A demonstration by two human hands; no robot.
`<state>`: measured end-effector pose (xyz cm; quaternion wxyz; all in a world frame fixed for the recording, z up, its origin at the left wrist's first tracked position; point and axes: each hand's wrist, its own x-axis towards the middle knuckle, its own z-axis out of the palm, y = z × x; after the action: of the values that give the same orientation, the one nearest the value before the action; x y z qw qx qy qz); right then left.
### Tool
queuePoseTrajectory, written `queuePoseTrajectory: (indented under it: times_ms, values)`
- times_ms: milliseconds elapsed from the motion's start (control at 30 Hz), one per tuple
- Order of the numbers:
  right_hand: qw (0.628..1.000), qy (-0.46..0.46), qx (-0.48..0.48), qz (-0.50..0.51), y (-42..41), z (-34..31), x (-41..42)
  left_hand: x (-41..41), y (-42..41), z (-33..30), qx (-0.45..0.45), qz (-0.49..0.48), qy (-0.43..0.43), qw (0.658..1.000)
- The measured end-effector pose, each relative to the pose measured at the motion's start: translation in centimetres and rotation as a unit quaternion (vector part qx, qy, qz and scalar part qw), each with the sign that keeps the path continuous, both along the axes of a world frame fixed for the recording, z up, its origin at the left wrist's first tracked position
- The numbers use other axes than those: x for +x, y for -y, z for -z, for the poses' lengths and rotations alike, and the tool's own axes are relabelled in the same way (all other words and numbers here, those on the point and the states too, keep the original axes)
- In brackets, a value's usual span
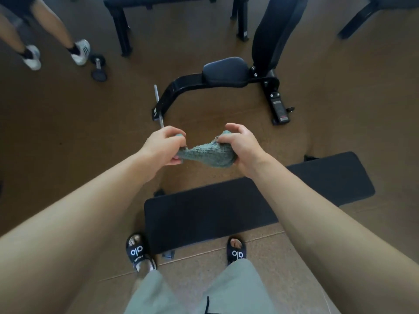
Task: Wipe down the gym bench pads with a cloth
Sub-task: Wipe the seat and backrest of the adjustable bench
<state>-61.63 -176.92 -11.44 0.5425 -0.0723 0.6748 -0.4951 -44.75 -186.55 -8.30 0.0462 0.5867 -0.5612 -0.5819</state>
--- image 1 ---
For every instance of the person's right hand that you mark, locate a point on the person's right hand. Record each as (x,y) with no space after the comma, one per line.
(248,150)

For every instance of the person's left hand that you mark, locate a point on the person's left hand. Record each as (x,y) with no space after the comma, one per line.
(157,147)

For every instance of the person's left fingers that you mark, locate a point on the person's left fingers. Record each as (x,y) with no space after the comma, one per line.
(173,131)

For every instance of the person's right fingers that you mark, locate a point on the person's right fingers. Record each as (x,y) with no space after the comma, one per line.
(234,128)

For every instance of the green knitted cloth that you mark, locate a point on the green knitted cloth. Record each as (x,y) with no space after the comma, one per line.
(208,153)

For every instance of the person's right forearm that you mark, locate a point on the person's right forearm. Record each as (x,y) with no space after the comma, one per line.
(327,232)

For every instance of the person's left forearm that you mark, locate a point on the person's left forearm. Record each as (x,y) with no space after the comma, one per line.
(75,225)

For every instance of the black adjustable weight bench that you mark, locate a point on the black adjustable weight bench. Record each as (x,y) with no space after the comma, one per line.
(226,71)

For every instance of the black flat bench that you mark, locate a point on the black flat bench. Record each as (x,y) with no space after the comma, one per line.
(216,212)

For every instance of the black dumbbell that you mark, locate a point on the black dumbbell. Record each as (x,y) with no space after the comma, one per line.
(99,67)

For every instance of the black bench with metal legs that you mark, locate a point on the black bench with metal legs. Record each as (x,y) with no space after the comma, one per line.
(124,29)
(360,16)

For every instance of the white sneaker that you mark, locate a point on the white sneaker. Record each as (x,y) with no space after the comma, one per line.
(81,52)
(32,58)

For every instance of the black slide sandal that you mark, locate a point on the black slide sandal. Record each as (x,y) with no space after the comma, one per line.
(137,253)
(237,253)

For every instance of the grey-green shorts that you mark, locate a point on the grey-green shorts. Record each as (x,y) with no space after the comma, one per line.
(235,291)

